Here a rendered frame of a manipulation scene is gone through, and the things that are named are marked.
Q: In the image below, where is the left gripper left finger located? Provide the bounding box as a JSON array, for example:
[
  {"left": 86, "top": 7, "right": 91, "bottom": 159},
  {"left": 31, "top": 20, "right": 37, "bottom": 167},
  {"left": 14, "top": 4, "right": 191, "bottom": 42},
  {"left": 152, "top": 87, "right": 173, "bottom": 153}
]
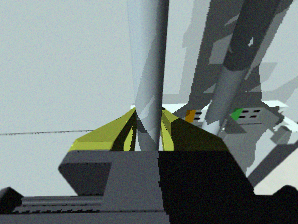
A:
[{"left": 67, "top": 107, "right": 137, "bottom": 153}]

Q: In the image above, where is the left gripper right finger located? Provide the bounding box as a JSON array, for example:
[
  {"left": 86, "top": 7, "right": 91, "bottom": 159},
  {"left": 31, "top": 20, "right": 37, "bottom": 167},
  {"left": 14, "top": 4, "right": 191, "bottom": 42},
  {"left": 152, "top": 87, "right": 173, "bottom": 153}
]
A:
[{"left": 160, "top": 107, "right": 230, "bottom": 152}]

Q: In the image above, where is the black wall panel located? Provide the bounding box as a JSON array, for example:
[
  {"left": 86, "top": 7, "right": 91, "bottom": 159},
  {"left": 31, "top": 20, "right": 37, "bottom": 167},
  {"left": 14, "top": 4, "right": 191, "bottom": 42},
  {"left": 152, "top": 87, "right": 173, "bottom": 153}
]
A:
[{"left": 0, "top": 0, "right": 298, "bottom": 196}]

